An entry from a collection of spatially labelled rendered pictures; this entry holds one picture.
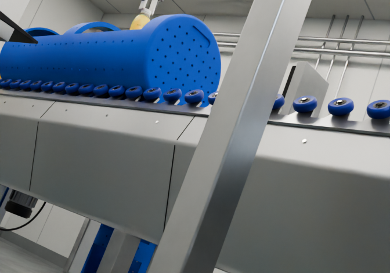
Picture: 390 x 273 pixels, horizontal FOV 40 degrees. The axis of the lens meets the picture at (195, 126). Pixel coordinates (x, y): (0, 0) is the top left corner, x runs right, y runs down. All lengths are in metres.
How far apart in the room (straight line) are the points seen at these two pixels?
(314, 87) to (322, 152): 0.28
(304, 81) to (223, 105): 0.41
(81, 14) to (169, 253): 7.04
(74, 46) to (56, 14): 5.76
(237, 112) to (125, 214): 0.58
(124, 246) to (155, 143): 0.24
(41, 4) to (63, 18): 0.38
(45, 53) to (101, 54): 0.32
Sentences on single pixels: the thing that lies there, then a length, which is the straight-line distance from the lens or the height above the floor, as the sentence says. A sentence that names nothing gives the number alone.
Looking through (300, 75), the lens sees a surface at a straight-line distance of 1.13.
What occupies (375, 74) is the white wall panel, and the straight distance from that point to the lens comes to 5.27.
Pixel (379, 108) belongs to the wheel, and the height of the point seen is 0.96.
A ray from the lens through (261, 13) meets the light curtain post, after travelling 0.81.
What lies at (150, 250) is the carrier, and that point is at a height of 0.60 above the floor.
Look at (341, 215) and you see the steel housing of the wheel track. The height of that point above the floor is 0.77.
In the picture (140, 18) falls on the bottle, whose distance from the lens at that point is 2.07.
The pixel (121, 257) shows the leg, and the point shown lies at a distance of 1.21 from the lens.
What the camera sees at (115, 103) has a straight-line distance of 1.39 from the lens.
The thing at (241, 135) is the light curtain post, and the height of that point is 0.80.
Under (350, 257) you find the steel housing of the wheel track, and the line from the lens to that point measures 0.87.
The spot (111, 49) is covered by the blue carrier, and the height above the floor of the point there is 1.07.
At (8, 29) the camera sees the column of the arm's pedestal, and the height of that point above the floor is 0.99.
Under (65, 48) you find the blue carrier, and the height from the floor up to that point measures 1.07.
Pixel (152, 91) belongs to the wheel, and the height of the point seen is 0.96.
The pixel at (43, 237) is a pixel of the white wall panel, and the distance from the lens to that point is 6.84.
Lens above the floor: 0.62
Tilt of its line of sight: 13 degrees up
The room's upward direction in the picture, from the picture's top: 22 degrees clockwise
